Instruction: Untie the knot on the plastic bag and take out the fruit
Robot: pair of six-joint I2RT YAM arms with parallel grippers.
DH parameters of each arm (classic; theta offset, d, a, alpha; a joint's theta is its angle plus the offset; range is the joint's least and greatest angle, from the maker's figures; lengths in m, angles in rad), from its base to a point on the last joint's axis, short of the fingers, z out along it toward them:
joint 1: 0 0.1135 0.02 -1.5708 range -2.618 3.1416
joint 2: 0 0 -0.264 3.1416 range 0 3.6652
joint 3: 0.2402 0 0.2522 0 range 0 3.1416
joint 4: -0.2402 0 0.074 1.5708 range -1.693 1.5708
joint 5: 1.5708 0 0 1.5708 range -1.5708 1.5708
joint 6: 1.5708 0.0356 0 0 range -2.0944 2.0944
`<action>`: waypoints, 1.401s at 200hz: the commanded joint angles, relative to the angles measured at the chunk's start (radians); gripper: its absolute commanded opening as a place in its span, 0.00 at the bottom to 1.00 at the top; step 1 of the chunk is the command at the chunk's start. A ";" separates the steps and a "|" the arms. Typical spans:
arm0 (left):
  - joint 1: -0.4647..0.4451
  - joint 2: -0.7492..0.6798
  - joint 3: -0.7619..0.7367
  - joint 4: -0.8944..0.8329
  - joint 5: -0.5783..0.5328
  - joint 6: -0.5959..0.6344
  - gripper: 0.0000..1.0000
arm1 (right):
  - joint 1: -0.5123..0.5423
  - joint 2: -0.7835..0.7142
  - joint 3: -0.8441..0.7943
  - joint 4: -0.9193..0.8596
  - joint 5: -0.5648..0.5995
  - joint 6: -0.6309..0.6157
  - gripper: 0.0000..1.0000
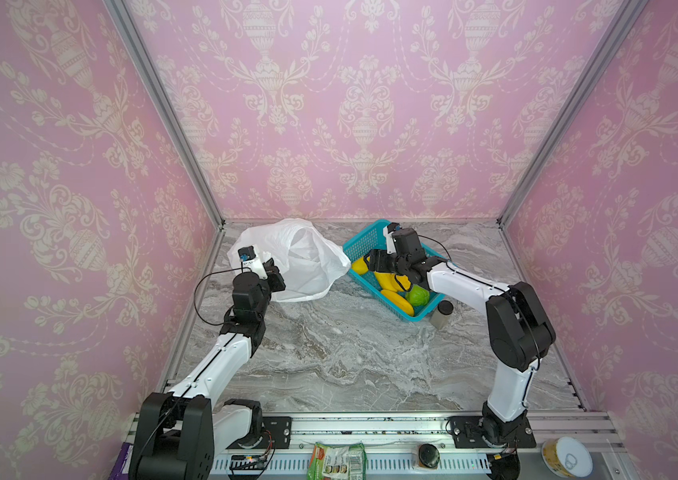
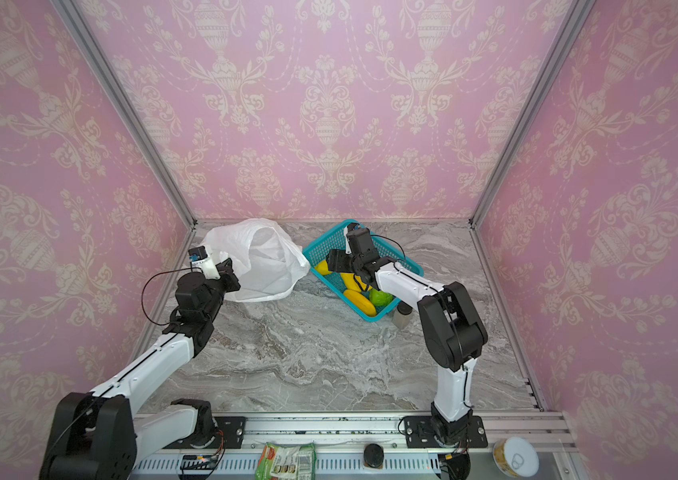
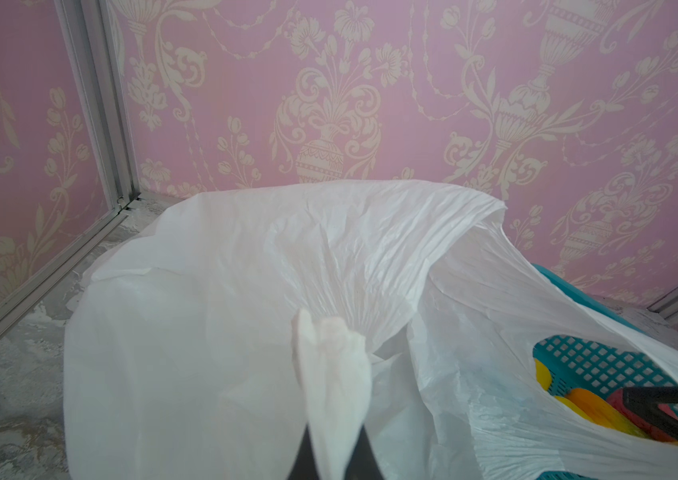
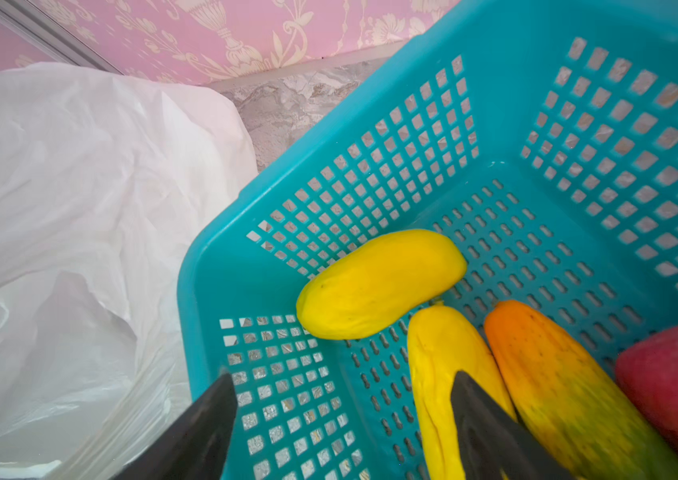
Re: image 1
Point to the green snack packet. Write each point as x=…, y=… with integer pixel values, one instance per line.
x=338, y=462

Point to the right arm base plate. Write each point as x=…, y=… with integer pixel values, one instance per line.
x=475, y=432

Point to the teal plastic basket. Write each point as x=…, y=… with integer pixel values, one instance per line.
x=371, y=237

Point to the yellow lemon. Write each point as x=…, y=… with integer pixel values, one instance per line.
x=360, y=266

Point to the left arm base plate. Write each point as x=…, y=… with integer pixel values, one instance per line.
x=275, y=433

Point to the green fruit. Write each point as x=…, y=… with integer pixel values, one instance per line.
x=418, y=296

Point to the white plastic bag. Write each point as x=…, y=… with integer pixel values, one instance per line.
x=309, y=262

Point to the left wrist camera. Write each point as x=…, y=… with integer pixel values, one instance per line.
x=252, y=258

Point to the aluminium front rail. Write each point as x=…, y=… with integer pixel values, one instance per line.
x=391, y=440

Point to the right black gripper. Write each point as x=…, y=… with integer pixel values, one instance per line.
x=381, y=261

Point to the purple snack packet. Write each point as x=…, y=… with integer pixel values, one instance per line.
x=120, y=469

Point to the small black-capped bottle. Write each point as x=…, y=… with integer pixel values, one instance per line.
x=441, y=315

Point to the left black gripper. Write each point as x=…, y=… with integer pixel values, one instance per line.
x=273, y=276

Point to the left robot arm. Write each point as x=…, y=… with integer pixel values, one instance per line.
x=178, y=432

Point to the white-lidded can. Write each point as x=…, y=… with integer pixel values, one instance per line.
x=567, y=458

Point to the black-lidded jar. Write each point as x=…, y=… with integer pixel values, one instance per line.
x=428, y=456

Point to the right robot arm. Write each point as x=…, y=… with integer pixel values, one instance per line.
x=520, y=331

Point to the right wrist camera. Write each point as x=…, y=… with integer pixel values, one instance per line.
x=388, y=233

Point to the yellow banana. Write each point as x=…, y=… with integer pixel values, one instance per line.
x=393, y=282
x=398, y=304

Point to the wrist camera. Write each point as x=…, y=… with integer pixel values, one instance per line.
x=252, y=258
x=388, y=233

